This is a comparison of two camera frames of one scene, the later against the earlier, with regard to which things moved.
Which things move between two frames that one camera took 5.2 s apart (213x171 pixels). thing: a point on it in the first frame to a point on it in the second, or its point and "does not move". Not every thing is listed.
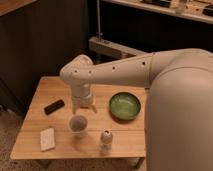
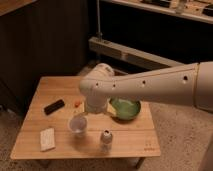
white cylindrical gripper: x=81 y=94 to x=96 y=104
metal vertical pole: x=98 y=33 does not move
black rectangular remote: x=54 y=106 does not move
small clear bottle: x=106 y=140 does not move
